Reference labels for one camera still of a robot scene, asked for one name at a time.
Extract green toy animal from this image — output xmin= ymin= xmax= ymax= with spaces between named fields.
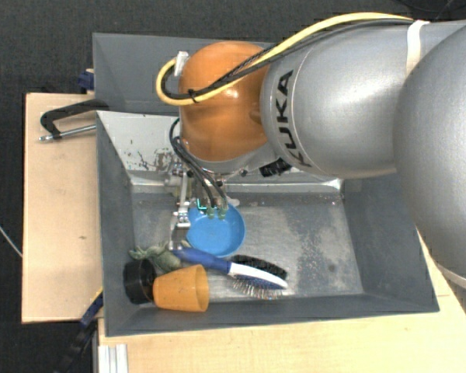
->
xmin=128 ymin=242 xmax=184 ymax=274

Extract blue bowl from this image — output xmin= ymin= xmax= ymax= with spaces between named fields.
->
xmin=185 ymin=203 xmax=247 ymax=258

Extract blue and white hairbrush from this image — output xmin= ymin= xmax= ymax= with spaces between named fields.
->
xmin=172 ymin=246 xmax=290 ymax=299

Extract orange cup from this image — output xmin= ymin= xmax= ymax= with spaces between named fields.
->
xmin=151 ymin=263 xmax=211 ymax=313

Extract black round cap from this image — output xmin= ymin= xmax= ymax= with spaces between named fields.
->
xmin=122 ymin=259 xmax=158 ymax=306

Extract black brush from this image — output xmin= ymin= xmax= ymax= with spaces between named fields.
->
xmin=230 ymin=254 xmax=289 ymax=281

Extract pale cardboard board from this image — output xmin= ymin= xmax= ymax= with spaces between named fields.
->
xmin=21 ymin=92 xmax=104 ymax=324

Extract grey metal bin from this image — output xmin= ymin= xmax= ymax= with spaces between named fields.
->
xmin=92 ymin=32 xmax=440 ymax=338

